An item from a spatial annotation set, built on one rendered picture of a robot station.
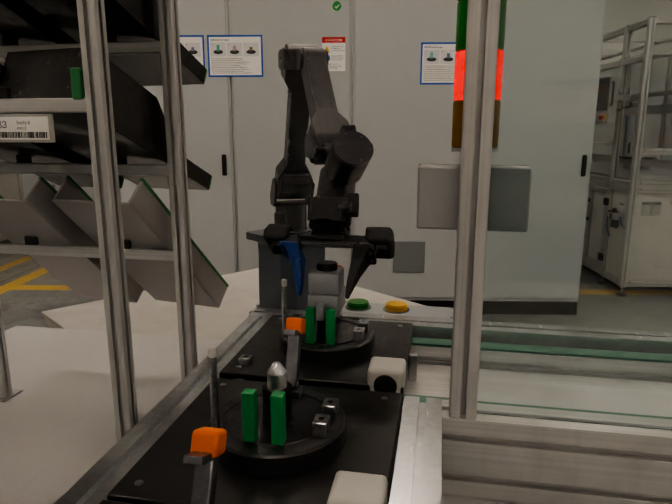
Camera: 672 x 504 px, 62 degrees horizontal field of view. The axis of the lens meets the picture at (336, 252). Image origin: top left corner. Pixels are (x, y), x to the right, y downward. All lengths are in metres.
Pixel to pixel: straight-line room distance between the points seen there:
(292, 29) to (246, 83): 0.45
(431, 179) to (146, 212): 0.38
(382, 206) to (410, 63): 0.94
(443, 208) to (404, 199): 3.22
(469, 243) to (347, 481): 0.27
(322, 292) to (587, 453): 0.38
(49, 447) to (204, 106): 3.23
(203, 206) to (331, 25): 1.46
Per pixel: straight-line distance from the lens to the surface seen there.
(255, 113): 3.86
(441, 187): 0.63
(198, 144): 3.94
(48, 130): 0.68
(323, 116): 0.90
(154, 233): 0.81
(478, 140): 0.61
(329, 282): 0.78
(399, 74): 3.83
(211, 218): 3.97
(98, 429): 0.91
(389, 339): 0.86
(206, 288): 0.92
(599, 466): 0.72
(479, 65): 0.61
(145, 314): 1.39
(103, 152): 0.64
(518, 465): 0.71
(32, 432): 0.94
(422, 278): 3.97
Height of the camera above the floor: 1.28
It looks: 12 degrees down
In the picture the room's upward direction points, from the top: straight up
